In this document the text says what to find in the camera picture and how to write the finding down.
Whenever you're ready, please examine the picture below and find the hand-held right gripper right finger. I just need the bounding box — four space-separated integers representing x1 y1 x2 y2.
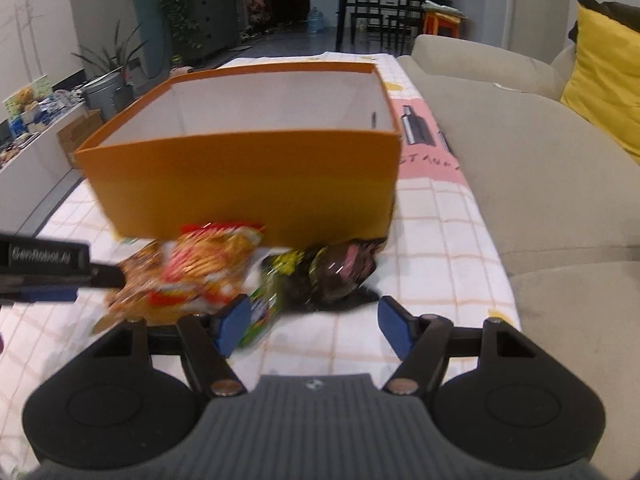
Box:
377 295 534 395

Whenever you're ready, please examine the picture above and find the checked printed tablecloth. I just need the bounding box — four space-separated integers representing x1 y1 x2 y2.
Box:
0 52 523 411

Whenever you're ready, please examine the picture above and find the white low cabinet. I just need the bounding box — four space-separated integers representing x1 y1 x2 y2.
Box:
0 102 96 241

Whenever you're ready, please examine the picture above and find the black garment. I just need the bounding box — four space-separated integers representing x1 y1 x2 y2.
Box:
567 0 640 51

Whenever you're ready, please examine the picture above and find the climbing green plant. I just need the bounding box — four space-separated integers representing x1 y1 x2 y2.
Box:
150 0 236 66

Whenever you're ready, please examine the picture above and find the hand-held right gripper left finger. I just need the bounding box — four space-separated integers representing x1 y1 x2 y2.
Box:
93 293 253 397

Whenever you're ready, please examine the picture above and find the dark green snack packet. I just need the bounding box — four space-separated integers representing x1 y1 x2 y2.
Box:
235 247 313 348

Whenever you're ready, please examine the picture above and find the orange cardboard box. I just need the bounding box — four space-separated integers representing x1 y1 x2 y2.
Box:
74 60 403 248

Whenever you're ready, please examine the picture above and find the orange mixed nuts packet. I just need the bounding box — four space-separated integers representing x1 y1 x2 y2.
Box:
92 240 171 336

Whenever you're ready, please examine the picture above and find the long-leaf potted plant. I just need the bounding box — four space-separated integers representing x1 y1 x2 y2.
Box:
70 20 148 81

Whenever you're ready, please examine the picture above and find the red-orange stick snack packet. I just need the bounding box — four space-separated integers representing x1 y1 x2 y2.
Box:
150 221 266 318

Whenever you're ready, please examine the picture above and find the beige sofa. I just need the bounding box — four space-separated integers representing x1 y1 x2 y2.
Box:
397 34 640 461

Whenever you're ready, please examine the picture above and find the brown cardboard carton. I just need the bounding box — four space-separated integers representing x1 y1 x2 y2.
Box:
56 109 105 168

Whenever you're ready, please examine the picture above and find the dark brown cat-shaped packet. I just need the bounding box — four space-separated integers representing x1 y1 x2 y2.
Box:
300 236 388 306

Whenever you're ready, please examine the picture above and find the dark dining chair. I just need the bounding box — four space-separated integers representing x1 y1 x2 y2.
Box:
350 2 387 48
385 2 418 48

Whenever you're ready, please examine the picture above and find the folded stack on stool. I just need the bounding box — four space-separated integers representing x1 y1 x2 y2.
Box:
420 0 466 16

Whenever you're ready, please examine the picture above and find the yellow cushion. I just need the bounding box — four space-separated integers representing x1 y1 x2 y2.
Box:
560 2 640 163

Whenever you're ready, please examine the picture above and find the group of small ornaments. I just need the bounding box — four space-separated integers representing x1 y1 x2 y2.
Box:
0 74 86 161

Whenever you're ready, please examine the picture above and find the orange stool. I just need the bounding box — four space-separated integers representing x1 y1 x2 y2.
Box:
422 10 463 38

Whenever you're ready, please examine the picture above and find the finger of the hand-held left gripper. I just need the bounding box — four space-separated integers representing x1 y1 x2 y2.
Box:
75 264 128 291
0 285 79 307

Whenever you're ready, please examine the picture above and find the grey bin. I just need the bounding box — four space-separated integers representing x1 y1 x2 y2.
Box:
82 72 126 121

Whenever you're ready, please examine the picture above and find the dark grey cabinet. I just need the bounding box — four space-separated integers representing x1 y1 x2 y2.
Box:
187 0 241 61

